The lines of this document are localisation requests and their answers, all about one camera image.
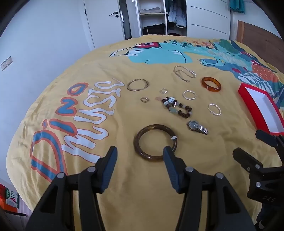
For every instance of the folded dark clothes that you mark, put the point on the folded dark clothes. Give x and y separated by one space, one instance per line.
154 28

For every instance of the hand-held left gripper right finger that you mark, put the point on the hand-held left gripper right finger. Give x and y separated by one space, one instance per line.
170 168

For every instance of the folded beige clothes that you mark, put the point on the folded beige clothes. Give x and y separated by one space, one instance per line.
150 10

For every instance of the teal cloth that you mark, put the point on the teal cloth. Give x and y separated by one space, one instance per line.
237 5

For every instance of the wall light switch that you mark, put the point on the wall light switch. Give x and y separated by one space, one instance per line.
6 63

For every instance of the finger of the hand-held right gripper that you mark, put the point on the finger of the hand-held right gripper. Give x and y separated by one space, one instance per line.
267 137
246 158

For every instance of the hanging jackets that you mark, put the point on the hanging jackets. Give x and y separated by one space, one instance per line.
176 13

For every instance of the thin gold bangle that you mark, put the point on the thin gold bangle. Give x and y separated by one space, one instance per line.
146 84

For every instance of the yellow printed blanket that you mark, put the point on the yellow printed blanket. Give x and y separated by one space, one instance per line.
124 195

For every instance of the dark brown bangle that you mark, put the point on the dark brown bangle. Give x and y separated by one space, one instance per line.
135 142

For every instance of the silver wristwatch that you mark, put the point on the silver wristwatch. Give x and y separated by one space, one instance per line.
193 124

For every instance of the amber bangle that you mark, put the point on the amber bangle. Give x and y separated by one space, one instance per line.
205 85

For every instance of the thin silver twisted bangle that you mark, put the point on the thin silver twisted bangle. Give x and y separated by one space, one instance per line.
183 95
208 109

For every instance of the red box with white inside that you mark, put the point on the red box with white inside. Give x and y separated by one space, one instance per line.
261 104

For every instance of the white door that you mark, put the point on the white door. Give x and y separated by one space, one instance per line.
102 26

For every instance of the wooden headboard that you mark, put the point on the wooden headboard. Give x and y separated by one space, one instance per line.
255 33

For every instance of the red and green packet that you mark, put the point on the red and green packet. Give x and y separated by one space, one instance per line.
11 196

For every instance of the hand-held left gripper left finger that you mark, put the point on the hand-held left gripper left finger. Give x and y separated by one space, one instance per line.
109 168

